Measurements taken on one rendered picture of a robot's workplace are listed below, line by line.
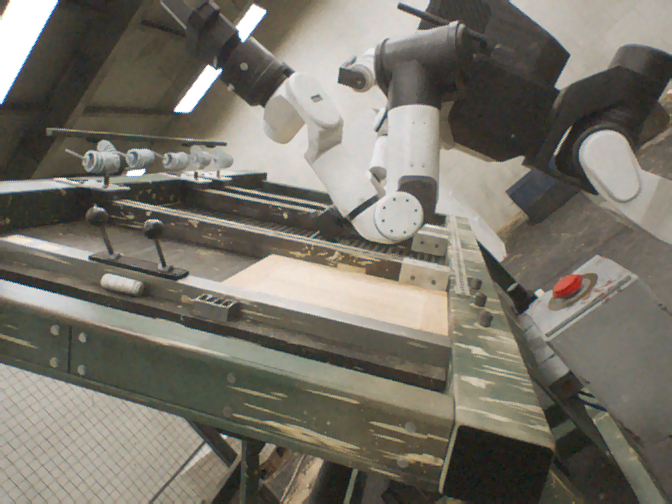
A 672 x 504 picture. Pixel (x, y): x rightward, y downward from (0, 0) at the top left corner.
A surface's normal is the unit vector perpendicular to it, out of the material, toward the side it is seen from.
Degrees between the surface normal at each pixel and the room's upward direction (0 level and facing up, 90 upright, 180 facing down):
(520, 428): 53
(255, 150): 90
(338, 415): 90
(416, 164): 90
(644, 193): 90
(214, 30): 100
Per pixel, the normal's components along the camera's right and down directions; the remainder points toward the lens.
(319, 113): 0.52, -0.38
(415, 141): 0.03, -0.04
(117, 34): -0.29, 0.26
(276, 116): -0.38, 0.70
